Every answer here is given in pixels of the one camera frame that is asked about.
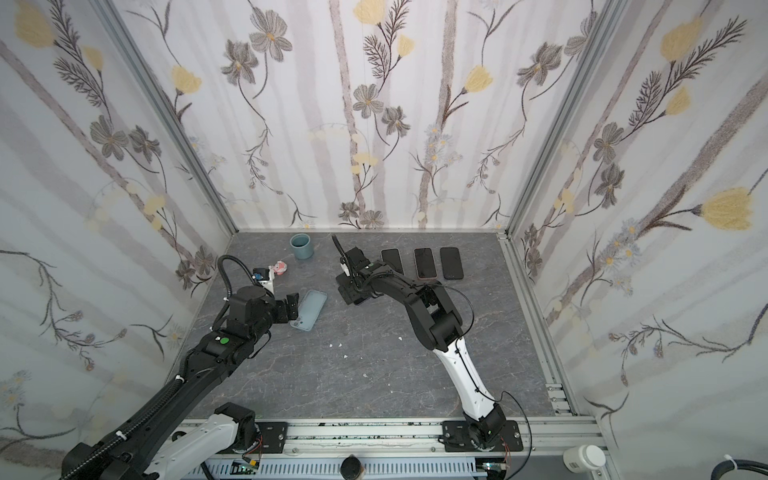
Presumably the clear teal phone case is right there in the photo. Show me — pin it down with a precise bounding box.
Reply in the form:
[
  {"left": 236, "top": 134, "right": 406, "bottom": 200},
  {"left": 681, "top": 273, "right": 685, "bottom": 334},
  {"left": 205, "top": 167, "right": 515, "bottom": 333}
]
[{"left": 289, "top": 290, "right": 328, "bottom": 332}]

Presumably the pink phone case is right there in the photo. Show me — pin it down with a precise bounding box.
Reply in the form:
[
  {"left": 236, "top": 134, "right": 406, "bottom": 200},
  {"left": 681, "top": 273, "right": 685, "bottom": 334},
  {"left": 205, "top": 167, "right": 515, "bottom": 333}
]
[{"left": 413, "top": 247, "right": 439, "bottom": 281}]

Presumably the black phone case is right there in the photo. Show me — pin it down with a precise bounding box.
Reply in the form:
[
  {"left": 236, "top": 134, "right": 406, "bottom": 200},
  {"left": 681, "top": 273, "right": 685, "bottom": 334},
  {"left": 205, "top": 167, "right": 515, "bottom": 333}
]
[{"left": 439, "top": 246, "right": 465, "bottom": 281}]

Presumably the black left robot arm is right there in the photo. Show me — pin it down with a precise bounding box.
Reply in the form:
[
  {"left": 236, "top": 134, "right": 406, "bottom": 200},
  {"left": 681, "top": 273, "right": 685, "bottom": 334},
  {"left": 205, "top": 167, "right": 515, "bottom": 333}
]
[{"left": 61, "top": 255, "right": 299, "bottom": 479}]

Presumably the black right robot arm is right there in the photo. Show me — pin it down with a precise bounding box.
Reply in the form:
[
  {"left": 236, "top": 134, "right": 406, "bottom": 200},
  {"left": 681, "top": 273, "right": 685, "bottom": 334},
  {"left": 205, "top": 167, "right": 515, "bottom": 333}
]
[{"left": 332, "top": 236, "right": 530, "bottom": 454}]

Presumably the pink pig figurine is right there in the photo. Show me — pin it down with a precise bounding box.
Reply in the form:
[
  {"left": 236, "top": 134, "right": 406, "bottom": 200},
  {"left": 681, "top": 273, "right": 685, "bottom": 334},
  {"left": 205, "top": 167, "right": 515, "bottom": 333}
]
[{"left": 272, "top": 261, "right": 287, "bottom": 276}]

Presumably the teal ceramic cup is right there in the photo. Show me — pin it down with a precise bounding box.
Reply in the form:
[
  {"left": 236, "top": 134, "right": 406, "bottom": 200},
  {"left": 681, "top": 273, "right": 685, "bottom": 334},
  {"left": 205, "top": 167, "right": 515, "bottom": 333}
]
[{"left": 290, "top": 233, "right": 314, "bottom": 261}]

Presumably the white cylinder device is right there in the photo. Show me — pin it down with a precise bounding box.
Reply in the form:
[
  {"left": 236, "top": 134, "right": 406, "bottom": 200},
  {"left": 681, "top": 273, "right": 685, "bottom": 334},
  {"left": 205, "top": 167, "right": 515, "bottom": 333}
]
[{"left": 562, "top": 444, "right": 607, "bottom": 474}]

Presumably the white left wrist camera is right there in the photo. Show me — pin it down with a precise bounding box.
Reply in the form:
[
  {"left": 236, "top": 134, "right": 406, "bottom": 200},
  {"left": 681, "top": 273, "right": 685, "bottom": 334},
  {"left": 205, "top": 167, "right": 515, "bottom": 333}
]
[{"left": 252, "top": 267, "right": 275, "bottom": 294}]

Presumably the black knob on rail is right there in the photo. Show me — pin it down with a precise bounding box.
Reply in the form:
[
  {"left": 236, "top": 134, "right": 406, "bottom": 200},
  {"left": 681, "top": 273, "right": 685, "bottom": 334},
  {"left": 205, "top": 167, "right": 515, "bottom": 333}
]
[{"left": 339, "top": 455, "right": 365, "bottom": 480}]

